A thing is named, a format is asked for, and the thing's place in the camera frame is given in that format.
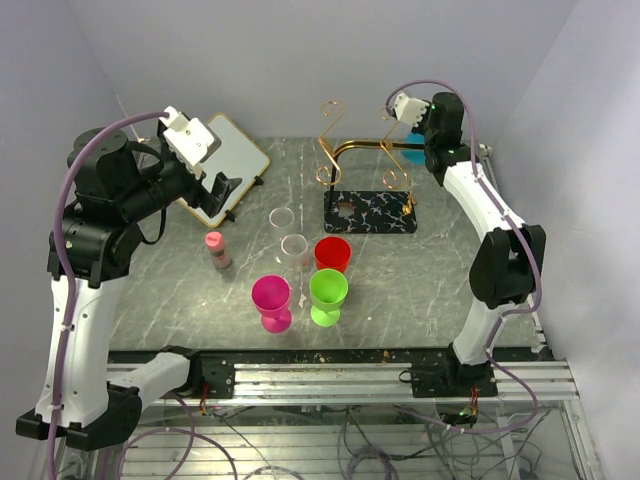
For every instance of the magenta plastic wine glass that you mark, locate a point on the magenta plastic wine glass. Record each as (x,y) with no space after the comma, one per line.
(271,297)

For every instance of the green plastic wine glass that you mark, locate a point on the green plastic wine glass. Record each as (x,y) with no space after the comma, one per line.
(328,291)

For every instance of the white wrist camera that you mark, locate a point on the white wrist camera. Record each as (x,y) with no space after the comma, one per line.
(191,140)
(408,110)

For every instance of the red plastic wine glass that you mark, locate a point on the red plastic wine glass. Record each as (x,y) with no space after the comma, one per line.
(332,253)

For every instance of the gold framed whiteboard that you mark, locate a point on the gold framed whiteboard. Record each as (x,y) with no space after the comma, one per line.
(238,157)

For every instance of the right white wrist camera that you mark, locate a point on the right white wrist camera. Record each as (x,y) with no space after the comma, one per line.
(408,110)

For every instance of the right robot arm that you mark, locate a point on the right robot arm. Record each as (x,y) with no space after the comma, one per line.
(507,266)

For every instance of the aluminium mounting rail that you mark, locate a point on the aluminium mounting rail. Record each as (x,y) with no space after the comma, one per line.
(333,384)

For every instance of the clear wine glass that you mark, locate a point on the clear wine glass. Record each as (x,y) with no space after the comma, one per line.
(293,251)
(282,222)

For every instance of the blue plastic wine glass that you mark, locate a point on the blue plastic wine glass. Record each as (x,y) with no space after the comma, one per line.
(416,156)

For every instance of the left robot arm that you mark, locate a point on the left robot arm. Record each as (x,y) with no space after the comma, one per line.
(112,184)

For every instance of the rear clear wine glass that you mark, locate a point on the rear clear wine glass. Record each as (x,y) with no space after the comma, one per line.
(282,222)

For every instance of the gold wine glass rack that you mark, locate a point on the gold wine glass rack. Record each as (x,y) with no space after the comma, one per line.
(390,210)

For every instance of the front clear wine glass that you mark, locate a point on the front clear wine glass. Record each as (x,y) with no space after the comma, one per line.
(293,251)

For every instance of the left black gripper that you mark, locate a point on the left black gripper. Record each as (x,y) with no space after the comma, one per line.
(199,195)

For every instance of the pink capped small bottle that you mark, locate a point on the pink capped small bottle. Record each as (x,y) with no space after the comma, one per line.
(215,243)

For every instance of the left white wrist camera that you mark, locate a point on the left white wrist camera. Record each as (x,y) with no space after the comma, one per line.
(191,140)

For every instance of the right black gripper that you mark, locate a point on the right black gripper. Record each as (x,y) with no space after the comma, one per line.
(419,127)

